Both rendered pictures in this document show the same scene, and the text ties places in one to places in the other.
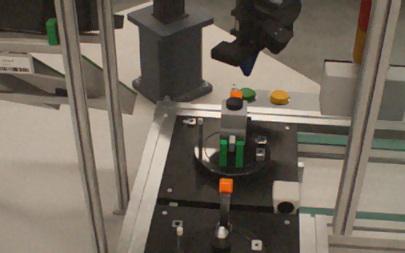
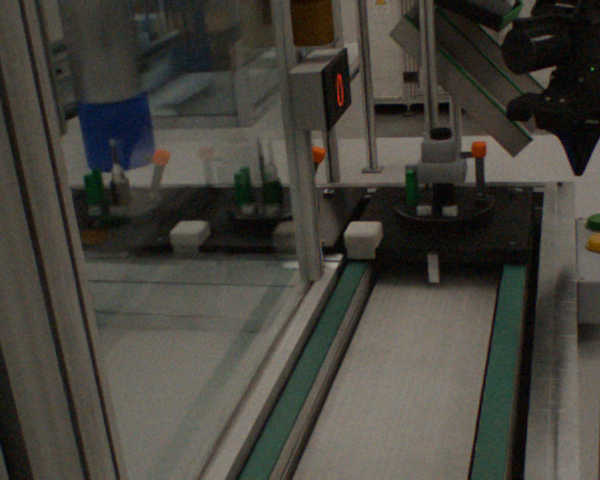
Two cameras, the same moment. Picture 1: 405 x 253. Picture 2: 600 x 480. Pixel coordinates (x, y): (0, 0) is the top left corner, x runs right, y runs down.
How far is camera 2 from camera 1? 160 cm
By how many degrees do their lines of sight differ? 85
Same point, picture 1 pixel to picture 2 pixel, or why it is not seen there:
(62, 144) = not seen: hidden behind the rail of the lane
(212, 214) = (345, 209)
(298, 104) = (592, 259)
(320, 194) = (413, 300)
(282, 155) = (447, 239)
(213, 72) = not seen: outside the picture
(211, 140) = (461, 191)
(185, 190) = (386, 196)
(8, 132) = (563, 170)
